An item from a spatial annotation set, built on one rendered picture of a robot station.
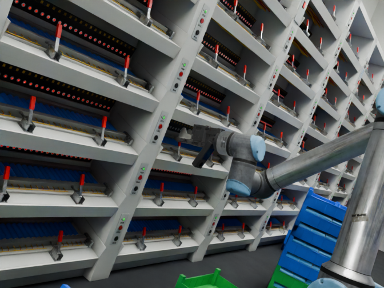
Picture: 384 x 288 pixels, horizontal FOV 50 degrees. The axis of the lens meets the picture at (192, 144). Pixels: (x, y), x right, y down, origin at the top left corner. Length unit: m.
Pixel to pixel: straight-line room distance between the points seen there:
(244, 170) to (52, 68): 0.73
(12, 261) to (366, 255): 1.00
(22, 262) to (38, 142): 0.39
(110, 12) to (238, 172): 0.68
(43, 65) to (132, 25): 0.31
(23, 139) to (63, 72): 0.20
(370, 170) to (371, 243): 0.20
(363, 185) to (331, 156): 0.25
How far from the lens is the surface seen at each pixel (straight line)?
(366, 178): 1.28
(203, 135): 1.58
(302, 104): 2.71
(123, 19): 1.25
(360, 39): 3.51
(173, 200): 1.83
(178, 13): 1.51
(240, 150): 1.48
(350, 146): 1.48
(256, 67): 2.09
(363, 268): 1.27
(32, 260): 1.40
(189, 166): 1.73
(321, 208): 2.09
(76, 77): 1.18
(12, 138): 1.13
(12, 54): 1.07
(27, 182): 1.29
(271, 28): 2.13
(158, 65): 1.49
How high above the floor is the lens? 0.70
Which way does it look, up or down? 4 degrees down
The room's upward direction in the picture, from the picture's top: 22 degrees clockwise
